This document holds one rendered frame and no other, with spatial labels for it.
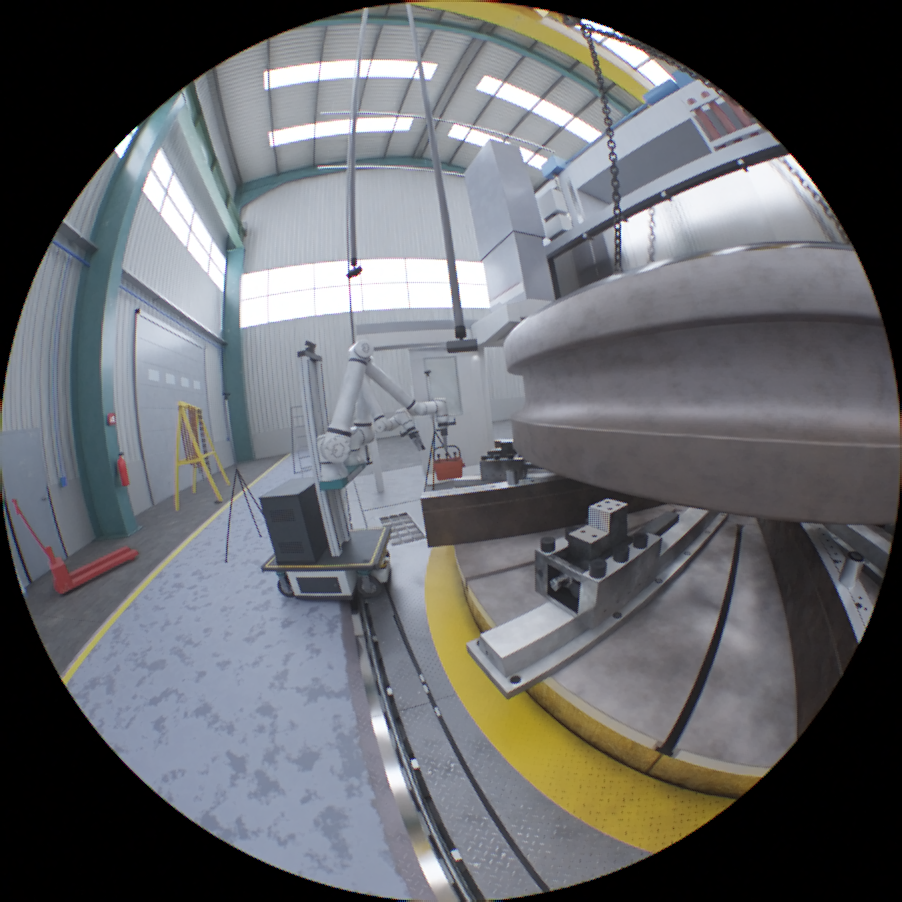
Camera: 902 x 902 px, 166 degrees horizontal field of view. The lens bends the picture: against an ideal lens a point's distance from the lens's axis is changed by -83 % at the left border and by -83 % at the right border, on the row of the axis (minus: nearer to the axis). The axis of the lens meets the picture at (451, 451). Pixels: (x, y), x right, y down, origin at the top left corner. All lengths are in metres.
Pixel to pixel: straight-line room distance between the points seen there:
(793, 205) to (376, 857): 5.65
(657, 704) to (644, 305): 1.40
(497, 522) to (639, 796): 1.85
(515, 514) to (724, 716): 1.77
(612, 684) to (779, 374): 1.22
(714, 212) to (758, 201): 0.69
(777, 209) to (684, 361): 3.63
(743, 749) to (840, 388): 1.18
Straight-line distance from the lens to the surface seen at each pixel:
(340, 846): 1.40
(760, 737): 1.28
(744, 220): 4.73
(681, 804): 1.44
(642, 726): 1.17
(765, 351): 1.31
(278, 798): 1.55
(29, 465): 6.49
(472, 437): 5.42
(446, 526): 2.16
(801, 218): 4.63
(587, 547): 1.18
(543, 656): 1.24
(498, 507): 2.15
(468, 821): 1.33
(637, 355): 1.43
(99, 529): 7.38
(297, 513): 2.20
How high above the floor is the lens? 1.29
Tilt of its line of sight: 9 degrees down
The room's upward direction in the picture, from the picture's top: 7 degrees counter-clockwise
